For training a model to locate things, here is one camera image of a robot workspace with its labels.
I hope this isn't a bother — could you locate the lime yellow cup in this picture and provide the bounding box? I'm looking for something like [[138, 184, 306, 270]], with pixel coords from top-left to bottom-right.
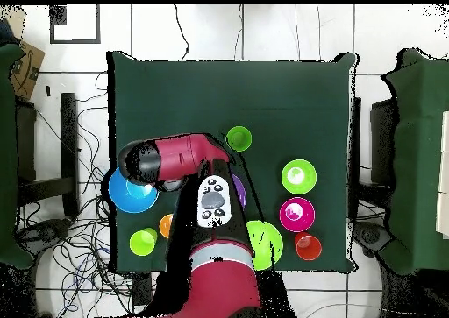
[[128, 227, 159, 258]]

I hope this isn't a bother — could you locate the green cloth side table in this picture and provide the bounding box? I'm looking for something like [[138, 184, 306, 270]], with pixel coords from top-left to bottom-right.
[[0, 42, 35, 270], [381, 47, 449, 276]]

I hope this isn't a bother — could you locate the pink bowl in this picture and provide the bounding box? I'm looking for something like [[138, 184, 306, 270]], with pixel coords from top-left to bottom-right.
[[279, 196, 317, 234]]

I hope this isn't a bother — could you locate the blue bowl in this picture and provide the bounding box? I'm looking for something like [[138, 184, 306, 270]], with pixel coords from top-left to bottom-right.
[[108, 166, 160, 215]]

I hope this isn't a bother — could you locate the small green bowl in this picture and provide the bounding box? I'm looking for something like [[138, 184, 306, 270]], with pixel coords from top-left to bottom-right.
[[281, 159, 318, 195]]

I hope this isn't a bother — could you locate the dark green table cloth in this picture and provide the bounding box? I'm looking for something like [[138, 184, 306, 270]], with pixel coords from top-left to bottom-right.
[[106, 50, 360, 274]]

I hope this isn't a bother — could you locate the large green bowl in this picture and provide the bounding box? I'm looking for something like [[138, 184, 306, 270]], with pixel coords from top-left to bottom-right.
[[246, 220, 284, 272]]

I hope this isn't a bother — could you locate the orange cup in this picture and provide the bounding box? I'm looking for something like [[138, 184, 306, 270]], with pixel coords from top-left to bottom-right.
[[158, 213, 175, 239]]

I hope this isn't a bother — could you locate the white box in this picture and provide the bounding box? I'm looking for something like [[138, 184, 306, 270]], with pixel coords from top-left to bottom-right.
[[435, 110, 449, 241]]

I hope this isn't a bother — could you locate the grey caster base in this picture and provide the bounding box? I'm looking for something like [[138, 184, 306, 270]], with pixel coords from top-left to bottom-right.
[[352, 219, 395, 259]]

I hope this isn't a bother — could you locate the red-orange cup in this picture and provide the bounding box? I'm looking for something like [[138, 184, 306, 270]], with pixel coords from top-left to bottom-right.
[[294, 231, 323, 262]]

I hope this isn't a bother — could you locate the black caster base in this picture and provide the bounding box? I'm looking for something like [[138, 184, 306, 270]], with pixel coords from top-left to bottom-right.
[[17, 217, 73, 258]]

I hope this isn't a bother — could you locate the cardboard box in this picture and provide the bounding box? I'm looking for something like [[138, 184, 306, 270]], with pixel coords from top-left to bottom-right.
[[9, 39, 46, 102]]

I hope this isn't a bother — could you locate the purple bowl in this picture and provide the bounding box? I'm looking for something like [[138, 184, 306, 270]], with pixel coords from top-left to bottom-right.
[[230, 173, 247, 211]]

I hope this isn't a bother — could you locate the black square frame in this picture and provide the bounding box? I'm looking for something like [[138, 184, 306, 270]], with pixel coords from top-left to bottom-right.
[[49, 4, 102, 45]]

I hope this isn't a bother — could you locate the black floor cable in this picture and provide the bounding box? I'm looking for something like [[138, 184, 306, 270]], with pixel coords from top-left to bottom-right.
[[174, 4, 191, 61]]

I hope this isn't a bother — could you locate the black stand frame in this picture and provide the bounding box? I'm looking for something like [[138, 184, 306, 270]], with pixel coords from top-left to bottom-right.
[[369, 98, 400, 187], [15, 92, 81, 217]]

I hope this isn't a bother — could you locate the black power strip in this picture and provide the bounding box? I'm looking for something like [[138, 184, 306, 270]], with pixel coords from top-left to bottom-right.
[[131, 272, 154, 307]]

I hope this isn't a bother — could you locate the green cup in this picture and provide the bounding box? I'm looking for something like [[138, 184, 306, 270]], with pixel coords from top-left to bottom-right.
[[225, 125, 253, 153]]

